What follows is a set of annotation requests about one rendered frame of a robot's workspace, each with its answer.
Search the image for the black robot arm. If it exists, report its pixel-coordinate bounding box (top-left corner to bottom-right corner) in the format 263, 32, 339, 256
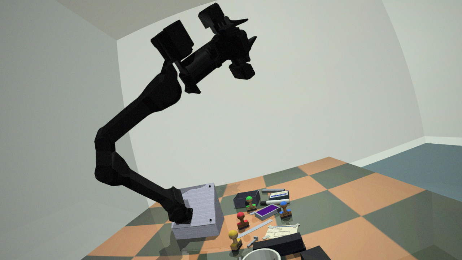
94, 20, 251, 224

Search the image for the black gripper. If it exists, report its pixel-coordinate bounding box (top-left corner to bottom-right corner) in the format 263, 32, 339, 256
197, 3, 257, 80

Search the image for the blue stamp pad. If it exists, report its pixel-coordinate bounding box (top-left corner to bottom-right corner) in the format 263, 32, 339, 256
269, 190, 289, 201

